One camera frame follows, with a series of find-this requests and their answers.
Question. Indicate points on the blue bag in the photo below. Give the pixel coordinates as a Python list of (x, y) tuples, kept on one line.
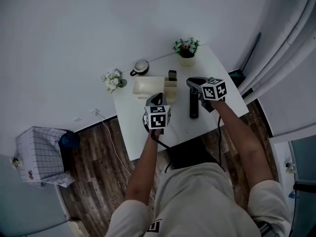
[(69, 139)]

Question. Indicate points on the glass door panel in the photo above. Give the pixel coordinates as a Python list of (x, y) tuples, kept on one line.
[(303, 162)]

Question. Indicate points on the white curtain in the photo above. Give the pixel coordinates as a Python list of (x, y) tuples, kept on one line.
[(284, 46)]

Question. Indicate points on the cream compartment organizer container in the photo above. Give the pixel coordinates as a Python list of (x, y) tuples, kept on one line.
[(170, 91)]

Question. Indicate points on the person's right forearm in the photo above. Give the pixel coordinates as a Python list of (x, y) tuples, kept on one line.
[(243, 142)]

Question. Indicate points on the person's cream t-shirt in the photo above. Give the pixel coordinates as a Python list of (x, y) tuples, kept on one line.
[(197, 201)]

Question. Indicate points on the white flower bouquet in vase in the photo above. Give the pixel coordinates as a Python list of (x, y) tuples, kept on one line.
[(112, 81)]

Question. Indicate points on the teal box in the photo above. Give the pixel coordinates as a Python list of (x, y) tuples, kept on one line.
[(236, 74)]

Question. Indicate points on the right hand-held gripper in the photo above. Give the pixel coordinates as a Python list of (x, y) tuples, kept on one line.
[(213, 90)]

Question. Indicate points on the dark pole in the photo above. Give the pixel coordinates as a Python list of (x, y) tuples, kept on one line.
[(253, 49)]

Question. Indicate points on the checked cloth covered box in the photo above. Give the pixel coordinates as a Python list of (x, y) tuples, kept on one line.
[(39, 154)]

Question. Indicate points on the white wall socket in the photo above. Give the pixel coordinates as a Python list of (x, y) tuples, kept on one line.
[(77, 119), (95, 111)]

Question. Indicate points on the black stool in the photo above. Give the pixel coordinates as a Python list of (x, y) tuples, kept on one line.
[(190, 153)]

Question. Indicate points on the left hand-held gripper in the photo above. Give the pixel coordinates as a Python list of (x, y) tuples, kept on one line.
[(157, 121)]

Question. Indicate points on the long black remote control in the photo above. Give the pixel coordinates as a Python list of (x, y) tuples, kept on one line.
[(194, 105)]

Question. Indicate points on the short black remote control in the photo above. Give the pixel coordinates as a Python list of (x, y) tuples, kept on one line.
[(172, 75)]

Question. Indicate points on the cream box container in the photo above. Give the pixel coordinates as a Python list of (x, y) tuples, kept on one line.
[(148, 86)]

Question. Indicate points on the person's left forearm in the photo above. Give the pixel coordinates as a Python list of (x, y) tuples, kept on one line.
[(140, 167)]

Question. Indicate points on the potted plant cream pot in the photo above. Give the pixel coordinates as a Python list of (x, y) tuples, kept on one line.
[(186, 52)]

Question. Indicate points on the black mug white inside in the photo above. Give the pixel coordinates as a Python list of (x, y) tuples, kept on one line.
[(140, 67)]

